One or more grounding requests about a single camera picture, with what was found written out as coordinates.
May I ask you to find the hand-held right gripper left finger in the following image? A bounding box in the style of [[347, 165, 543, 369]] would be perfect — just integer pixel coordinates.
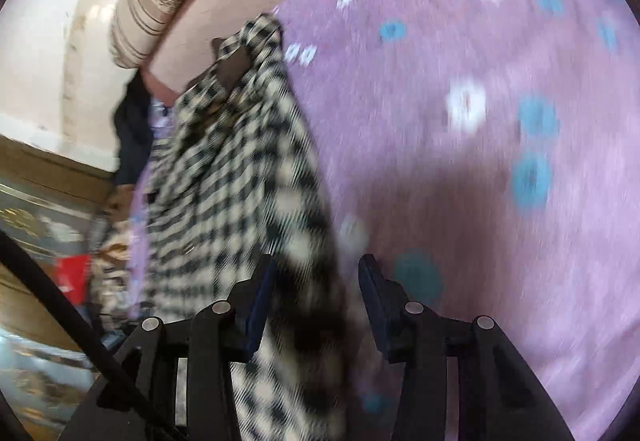
[[59, 253, 277, 441]]

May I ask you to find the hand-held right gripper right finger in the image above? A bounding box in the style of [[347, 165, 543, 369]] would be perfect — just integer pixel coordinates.
[[358, 253, 575, 441]]

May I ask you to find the black white checkered shirt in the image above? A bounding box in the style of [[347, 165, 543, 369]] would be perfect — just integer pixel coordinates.
[[90, 13, 368, 441]]

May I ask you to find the red object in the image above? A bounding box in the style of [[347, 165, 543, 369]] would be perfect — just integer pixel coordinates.
[[54, 255, 93, 307]]

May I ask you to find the purple floral blanket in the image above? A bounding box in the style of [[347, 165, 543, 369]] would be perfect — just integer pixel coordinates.
[[125, 0, 640, 441]]

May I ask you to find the dark cloth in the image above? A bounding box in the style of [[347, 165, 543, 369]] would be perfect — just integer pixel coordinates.
[[112, 71, 156, 187]]

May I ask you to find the pink bed sheet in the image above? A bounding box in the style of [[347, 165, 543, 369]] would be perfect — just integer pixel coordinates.
[[142, 0, 396, 97]]

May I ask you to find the black cable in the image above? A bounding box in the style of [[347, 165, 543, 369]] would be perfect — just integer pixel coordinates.
[[0, 231, 188, 441]]

